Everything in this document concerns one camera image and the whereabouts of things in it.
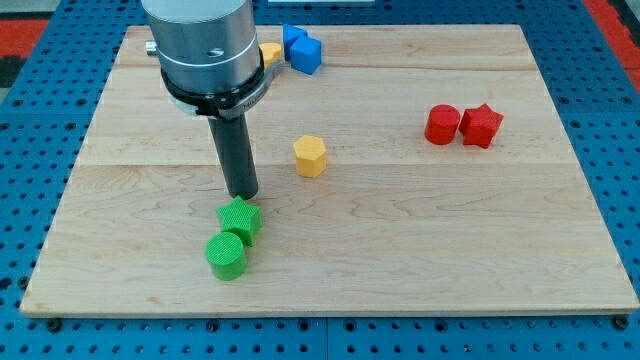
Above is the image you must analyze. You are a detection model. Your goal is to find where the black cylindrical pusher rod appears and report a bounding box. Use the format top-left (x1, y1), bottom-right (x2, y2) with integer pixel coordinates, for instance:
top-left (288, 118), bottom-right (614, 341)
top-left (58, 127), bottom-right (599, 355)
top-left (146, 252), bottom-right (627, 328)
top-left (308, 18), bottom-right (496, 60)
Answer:
top-left (208, 115), bottom-right (259, 199)

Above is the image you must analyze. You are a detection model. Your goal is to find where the black clamp flange mount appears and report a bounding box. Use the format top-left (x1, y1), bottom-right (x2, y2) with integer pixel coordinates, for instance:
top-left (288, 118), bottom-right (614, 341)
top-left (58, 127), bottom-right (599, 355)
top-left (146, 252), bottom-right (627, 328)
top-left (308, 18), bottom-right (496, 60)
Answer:
top-left (161, 60), bottom-right (284, 119)

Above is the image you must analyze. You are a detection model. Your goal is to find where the yellow block behind arm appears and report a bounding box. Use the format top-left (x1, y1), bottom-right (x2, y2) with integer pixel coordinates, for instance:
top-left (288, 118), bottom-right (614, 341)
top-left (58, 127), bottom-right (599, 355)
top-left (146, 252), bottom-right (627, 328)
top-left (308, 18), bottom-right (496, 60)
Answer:
top-left (259, 42), bottom-right (283, 68)

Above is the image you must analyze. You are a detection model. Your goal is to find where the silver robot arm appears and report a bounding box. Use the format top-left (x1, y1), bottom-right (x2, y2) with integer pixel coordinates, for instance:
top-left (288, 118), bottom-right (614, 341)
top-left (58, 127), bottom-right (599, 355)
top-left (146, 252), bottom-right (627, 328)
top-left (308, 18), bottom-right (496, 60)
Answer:
top-left (141, 0), bottom-right (284, 199)

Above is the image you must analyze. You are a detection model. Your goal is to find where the yellow hexagon block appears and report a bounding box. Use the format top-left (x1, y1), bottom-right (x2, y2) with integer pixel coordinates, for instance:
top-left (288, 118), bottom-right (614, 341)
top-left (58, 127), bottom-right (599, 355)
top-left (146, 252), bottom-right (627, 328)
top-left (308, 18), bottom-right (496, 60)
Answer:
top-left (293, 135), bottom-right (328, 178)

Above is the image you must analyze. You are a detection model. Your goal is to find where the green star block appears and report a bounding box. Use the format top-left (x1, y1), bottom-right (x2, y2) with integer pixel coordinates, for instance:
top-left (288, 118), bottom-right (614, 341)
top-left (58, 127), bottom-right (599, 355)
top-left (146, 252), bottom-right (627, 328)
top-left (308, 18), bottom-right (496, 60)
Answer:
top-left (216, 196), bottom-right (263, 247)

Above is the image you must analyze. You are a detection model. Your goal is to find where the blue block behind cube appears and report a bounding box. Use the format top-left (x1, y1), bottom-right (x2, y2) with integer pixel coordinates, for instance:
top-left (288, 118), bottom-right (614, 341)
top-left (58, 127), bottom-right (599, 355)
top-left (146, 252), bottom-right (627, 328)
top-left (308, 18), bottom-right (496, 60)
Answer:
top-left (282, 24), bottom-right (308, 61)

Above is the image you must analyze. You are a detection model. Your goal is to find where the green cylinder block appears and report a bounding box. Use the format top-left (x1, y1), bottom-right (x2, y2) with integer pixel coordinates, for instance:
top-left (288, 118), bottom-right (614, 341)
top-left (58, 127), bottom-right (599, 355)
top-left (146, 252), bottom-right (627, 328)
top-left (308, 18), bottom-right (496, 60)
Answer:
top-left (205, 232), bottom-right (248, 281)

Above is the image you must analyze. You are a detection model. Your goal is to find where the wooden board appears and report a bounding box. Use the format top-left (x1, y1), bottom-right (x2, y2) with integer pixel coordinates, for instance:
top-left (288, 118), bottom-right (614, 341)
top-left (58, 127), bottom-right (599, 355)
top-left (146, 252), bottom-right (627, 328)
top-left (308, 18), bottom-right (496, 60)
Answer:
top-left (20, 25), bottom-right (639, 318)

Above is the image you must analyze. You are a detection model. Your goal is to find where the red cylinder block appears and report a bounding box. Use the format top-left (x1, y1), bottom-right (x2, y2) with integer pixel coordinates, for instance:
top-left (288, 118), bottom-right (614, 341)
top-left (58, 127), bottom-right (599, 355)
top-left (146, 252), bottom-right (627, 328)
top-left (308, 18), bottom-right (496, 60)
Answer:
top-left (424, 104), bottom-right (461, 145)

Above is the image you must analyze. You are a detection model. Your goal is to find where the red star block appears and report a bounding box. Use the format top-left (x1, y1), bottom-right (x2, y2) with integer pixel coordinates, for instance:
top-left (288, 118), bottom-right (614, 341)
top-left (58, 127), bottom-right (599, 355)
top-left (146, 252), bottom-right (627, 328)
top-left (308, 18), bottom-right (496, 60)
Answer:
top-left (459, 104), bottom-right (504, 149)

